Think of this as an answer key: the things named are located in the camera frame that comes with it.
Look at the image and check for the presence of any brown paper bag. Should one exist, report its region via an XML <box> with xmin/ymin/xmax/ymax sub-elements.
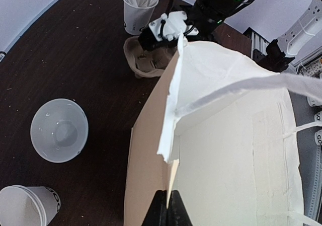
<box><xmin>124</xmin><ymin>35</ymin><xmax>321</xmax><ymax>225</ymax></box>

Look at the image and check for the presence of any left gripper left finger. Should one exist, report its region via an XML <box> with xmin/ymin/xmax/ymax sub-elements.
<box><xmin>142</xmin><ymin>190</ymin><xmax>167</xmax><ymax>226</ymax></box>

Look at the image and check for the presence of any brown pulp cup carrier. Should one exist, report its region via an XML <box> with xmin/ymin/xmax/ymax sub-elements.
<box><xmin>123</xmin><ymin>36</ymin><xmax>177</xmax><ymax>78</ymax></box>

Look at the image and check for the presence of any white cup holding straws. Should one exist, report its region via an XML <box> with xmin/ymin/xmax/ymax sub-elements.
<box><xmin>123</xmin><ymin>0</ymin><xmax>159</xmax><ymax>36</ymax></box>

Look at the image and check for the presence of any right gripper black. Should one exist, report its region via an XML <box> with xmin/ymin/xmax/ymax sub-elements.
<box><xmin>186</xmin><ymin>1</ymin><xmax>226</xmax><ymax>41</ymax></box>

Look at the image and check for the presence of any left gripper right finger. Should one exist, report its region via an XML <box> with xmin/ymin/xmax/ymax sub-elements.
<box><xmin>166</xmin><ymin>190</ymin><xmax>192</xmax><ymax>226</ymax></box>

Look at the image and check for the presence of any black wall grommet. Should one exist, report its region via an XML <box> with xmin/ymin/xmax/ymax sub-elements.
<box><xmin>0</xmin><ymin>51</ymin><xmax>6</xmax><ymax>62</ymax></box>

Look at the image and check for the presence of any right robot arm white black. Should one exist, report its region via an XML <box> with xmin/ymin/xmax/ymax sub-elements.
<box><xmin>187</xmin><ymin>0</ymin><xmax>321</xmax><ymax>72</ymax></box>

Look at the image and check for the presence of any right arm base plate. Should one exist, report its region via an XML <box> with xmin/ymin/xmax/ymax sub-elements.
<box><xmin>253</xmin><ymin>39</ymin><xmax>295</xmax><ymax>72</ymax></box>

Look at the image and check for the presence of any stack of white paper cups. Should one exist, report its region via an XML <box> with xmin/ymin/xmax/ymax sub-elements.
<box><xmin>1</xmin><ymin>185</ymin><xmax>61</xmax><ymax>226</ymax></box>

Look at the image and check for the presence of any white round ceramic bowl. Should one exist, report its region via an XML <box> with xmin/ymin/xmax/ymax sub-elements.
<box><xmin>30</xmin><ymin>98</ymin><xmax>89</xmax><ymax>163</ymax></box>

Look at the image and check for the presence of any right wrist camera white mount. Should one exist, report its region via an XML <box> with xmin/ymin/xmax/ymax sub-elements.
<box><xmin>138</xmin><ymin>11</ymin><xmax>199</xmax><ymax>51</ymax></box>

